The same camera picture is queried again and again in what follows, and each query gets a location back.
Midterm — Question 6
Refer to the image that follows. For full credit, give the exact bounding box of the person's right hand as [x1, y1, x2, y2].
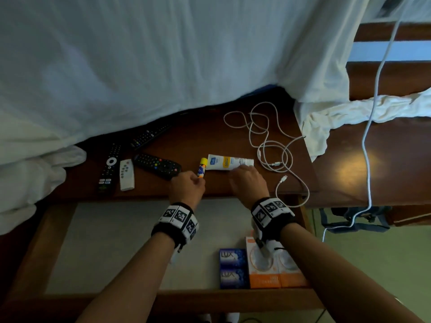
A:
[229, 165, 270, 210]

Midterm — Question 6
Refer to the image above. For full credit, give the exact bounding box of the person's left hand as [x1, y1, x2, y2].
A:
[168, 171, 206, 210]

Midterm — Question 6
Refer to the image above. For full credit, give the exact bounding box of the white cream tube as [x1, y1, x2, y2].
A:
[205, 154, 255, 171]

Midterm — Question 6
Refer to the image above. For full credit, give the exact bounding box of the person's left forearm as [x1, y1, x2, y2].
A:
[76, 228, 180, 323]

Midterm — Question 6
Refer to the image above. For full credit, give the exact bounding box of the person's right forearm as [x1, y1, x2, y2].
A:
[279, 223, 425, 323]

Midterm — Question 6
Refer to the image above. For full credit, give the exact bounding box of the left wrist tracker band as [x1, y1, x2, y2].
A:
[151, 202, 200, 255]

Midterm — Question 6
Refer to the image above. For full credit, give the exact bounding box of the wrist tracker band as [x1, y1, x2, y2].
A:
[250, 197, 296, 260]
[151, 202, 200, 255]

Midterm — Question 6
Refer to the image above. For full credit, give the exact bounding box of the black remote with coloured buttons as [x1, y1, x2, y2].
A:
[133, 153, 183, 181]

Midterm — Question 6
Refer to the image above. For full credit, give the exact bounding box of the wooden nightstand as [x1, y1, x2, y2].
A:
[44, 87, 320, 210]

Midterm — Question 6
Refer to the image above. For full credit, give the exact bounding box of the right wrist tracker band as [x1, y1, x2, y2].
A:
[250, 197, 296, 260]

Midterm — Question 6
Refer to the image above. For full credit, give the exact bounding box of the small white remote control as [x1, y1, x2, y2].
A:
[119, 159, 135, 192]

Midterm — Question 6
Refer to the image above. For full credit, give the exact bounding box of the blue soap box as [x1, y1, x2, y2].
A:
[220, 268, 250, 290]
[219, 248, 248, 269]

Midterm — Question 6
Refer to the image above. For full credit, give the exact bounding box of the long black remote control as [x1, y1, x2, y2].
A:
[98, 143, 122, 194]

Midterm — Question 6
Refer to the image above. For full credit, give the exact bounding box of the orange and white box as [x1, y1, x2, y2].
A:
[273, 241, 310, 288]
[245, 235, 282, 289]

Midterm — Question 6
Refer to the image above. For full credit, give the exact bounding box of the open wooden drawer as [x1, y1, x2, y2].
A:
[0, 194, 324, 315]

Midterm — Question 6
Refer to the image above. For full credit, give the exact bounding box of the crumpled white cloth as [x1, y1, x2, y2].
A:
[295, 87, 431, 162]

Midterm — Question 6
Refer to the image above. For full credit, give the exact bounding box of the white bed sheet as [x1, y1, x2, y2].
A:
[0, 0, 388, 167]

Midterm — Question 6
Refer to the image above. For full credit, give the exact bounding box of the wooden side bench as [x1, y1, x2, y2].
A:
[305, 116, 431, 210]

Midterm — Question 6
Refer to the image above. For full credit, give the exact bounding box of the white folded blanket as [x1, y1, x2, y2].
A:
[0, 145, 87, 236]

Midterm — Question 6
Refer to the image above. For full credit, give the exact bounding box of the wooden headboard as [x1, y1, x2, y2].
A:
[346, 21, 431, 102]

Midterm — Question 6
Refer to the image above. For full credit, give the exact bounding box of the white charging cable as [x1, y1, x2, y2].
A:
[223, 101, 310, 208]

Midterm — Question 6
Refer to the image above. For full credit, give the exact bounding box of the dark bag with straps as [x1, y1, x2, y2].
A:
[319, 206, 393, 233]

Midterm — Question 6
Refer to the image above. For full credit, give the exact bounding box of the long white hanging cable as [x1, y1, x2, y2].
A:
[321, 0, 409, 243]

